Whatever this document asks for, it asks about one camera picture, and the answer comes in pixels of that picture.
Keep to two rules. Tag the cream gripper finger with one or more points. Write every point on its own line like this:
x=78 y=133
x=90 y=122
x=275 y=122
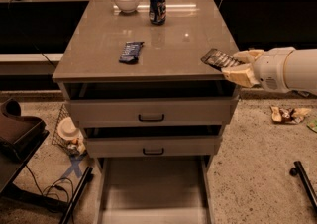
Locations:
x=248 y=56
x=242 y=75

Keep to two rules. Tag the blue snack bar wrapper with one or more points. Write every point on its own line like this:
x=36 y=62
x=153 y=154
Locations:
x=130 y=53

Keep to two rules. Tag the black base leg left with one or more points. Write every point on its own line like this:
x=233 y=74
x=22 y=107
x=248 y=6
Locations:
x=87 y=176

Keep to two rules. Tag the black rxbar chocolate bar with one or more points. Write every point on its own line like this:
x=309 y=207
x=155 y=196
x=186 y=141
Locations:
x=218 y=59

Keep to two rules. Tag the dark chair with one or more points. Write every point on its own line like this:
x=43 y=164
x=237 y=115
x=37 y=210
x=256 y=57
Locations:
x=20 y=137

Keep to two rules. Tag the grey drawer cabinet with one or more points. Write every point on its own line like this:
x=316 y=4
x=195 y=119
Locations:
x=169 y=63

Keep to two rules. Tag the blue soda can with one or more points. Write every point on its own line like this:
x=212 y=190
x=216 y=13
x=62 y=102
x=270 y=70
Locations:
x=157 y=12

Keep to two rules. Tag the black base leg right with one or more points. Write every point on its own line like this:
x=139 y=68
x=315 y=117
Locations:
x=299 y=170

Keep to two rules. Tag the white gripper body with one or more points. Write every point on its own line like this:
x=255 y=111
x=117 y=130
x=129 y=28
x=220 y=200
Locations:
x=271 y=68

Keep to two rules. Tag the wire basket with items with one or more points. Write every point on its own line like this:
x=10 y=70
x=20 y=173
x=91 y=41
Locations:
x=67 y=136

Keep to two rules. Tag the crumpled snack bag on floor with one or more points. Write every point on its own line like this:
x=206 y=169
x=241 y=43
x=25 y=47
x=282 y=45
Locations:
x=288 y=115

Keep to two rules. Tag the open bottom drawer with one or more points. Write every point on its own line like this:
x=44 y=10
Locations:
x=154 y=190

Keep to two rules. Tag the black base leg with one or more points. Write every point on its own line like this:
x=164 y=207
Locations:
x=87 y=176
x=299 y=170

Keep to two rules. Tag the drawer with handle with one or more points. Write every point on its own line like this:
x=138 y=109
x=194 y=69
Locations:
x=153 y=146
x=151 y=112

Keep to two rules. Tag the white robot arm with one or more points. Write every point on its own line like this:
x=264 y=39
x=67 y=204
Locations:
x=300 y=70

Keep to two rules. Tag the middle drawer with handle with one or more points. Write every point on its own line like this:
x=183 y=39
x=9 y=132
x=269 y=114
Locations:
x=153 y=146

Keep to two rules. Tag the top drawer with handle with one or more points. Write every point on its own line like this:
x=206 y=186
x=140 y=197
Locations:
x=151 y=112

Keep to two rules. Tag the green packet on floor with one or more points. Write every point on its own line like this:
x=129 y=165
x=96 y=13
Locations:
x=312 y=125

